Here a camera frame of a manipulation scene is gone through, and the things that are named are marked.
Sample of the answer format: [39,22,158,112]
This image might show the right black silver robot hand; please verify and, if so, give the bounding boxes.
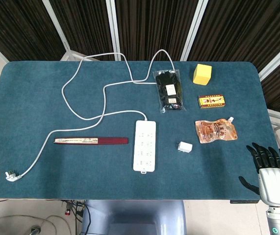
[238,142,280,206]

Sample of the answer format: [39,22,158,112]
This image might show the white power adapter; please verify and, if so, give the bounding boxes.
[176,141,193,154]

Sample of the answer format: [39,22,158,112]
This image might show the white power strip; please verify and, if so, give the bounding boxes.
[132,119,157,175]

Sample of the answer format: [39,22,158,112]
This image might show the black table control box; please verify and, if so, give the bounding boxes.
[229,199,260,204]

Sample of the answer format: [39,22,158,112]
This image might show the orange sauce pouch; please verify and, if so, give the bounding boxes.
[195,116,238,144]

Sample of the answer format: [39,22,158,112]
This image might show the small yellow red box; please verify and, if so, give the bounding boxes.
[198,94,226,109]

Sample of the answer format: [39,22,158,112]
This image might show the yellow sponge cube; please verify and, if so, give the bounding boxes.
[193,64,213,86]

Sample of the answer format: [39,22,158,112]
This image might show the black gloves in plastic bag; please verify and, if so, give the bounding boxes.
[153,69,187,114]

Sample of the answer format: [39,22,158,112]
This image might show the blue grey robot torso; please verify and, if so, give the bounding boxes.
[80,199,187,235]

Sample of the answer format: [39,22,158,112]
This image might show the folded dark red fan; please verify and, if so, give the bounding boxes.
[53,137,129,145]

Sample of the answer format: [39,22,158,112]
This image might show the red emergency stop button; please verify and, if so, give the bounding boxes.
[65,201,74,216]

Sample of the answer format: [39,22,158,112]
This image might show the teal felt table cover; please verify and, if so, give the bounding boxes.
[0,60,280,201]

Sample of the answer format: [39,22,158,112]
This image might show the white power strip cable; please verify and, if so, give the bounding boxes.
[19,49,176,177]

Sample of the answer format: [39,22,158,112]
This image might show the white power plug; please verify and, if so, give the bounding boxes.
[5,171,23,182]

